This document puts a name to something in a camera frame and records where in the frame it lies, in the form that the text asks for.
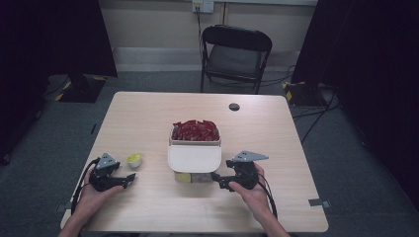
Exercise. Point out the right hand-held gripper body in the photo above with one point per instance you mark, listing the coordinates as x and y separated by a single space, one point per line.
245 174

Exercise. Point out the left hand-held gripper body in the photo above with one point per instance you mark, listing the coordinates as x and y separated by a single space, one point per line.
104 174

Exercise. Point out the white box lid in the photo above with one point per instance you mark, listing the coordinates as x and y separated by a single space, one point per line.
194 159

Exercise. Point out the white storage box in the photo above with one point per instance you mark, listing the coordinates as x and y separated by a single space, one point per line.
194 142

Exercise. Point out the person's right hand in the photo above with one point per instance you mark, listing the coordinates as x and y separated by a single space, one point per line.
257 200

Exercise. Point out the person's left hand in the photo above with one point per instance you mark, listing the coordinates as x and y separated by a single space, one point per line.
92 200

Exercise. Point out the small grey packet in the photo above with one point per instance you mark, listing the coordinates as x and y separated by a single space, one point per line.
201 177

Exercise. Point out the small yellow packet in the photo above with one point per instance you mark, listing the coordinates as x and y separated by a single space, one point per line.
183 177

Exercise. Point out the pile of red packets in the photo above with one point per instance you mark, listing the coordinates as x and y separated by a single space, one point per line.
195 130

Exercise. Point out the grey tape strip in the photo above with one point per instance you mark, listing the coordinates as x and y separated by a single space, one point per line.
62 207
318 202

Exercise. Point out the black stand base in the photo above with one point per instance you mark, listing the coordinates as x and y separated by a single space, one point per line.
301 94
82 89

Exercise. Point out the black folding chair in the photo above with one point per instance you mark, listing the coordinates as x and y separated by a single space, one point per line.
234 59

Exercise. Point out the dark curtain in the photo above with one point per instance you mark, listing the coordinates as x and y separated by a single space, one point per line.
372 82

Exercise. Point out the white wall outlet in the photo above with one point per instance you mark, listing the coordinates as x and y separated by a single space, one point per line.
203 5

